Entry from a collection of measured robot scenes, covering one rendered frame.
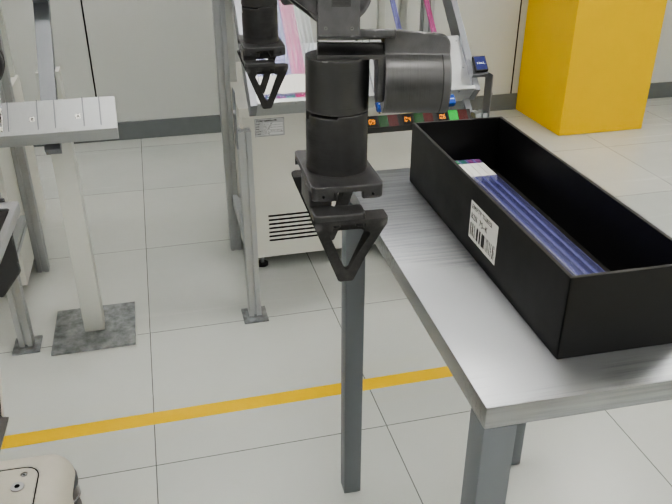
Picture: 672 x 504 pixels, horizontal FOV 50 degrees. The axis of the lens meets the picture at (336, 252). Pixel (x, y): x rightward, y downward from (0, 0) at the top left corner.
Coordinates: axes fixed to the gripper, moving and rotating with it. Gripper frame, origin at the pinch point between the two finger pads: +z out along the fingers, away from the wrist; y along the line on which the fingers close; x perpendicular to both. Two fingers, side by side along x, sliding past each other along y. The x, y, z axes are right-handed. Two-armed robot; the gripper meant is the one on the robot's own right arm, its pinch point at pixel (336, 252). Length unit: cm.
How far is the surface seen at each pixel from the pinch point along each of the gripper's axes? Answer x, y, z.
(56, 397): 56, 112, 97
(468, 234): -26.5, 28.8, 14.4
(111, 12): 45, 333, 29
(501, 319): -24.1, 10.0, 17.3
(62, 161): 48, 142, 39
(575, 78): -192, 289, 62
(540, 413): -22.0, -6.0, 19.3
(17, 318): 68, 138, 86
